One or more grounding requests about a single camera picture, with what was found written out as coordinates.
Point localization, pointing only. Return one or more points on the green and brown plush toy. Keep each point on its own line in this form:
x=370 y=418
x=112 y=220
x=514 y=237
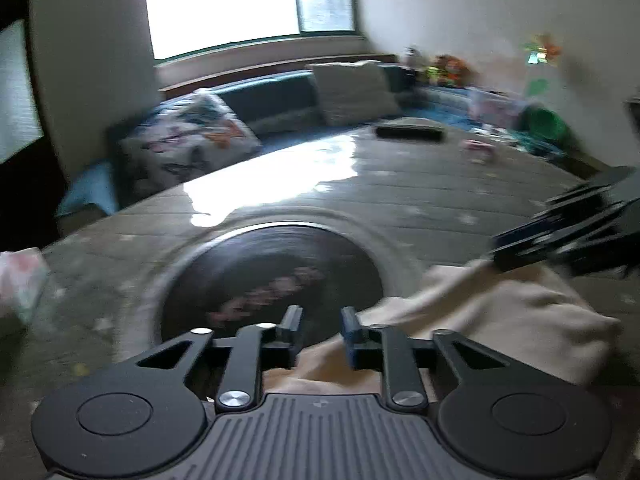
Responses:
x=436 y=74

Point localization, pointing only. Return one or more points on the window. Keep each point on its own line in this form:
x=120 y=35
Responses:
x=225 y=5

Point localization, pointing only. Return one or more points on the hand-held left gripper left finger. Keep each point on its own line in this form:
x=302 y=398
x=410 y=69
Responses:
x=292 y=335

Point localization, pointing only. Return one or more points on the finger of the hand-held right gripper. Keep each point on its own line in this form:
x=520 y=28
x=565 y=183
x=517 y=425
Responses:
x=580 y=200
x=525 y=255

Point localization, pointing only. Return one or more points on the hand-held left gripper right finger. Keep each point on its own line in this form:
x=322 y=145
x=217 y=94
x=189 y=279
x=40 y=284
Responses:
x=352 y=340

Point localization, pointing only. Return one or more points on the butterfly print pillow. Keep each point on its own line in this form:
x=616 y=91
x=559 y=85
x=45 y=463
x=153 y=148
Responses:
x=190 y=140

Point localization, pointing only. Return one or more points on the cream garment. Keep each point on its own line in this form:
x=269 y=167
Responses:
x=500 y=320

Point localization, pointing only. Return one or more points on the colourful pinwheel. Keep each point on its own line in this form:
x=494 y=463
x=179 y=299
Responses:
x=545 y=50

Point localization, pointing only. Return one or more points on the orange plush toy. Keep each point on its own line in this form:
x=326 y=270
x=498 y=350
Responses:
x=456 y=65

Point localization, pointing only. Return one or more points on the beige pillow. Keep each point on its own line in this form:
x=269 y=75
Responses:
x=355 y=92

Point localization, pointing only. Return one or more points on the tissue box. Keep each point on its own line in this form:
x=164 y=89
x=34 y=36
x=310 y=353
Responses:
x=22 y=285

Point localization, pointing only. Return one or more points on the black remote control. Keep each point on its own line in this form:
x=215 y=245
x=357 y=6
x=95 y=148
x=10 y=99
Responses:
x=410 y=132

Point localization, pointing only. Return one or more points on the translucent plastic box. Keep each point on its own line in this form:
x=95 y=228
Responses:
x=490 y=107

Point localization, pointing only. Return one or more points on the green plastic basin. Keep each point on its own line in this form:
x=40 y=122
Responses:
x=545 y=122

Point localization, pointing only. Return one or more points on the small pink toy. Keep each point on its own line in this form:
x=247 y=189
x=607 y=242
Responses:
x=479 y=147

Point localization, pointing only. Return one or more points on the round black hob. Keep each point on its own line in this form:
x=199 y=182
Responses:
x=260 y=270

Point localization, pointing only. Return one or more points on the blue cushion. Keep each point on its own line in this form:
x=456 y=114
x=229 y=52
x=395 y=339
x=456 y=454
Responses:
x=87 y=192

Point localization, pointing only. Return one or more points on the dark teal sofa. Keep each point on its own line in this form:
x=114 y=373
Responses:
x=280 y=100

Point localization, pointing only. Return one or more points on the black and white plush toy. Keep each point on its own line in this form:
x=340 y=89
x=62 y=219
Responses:
x=412 y=57

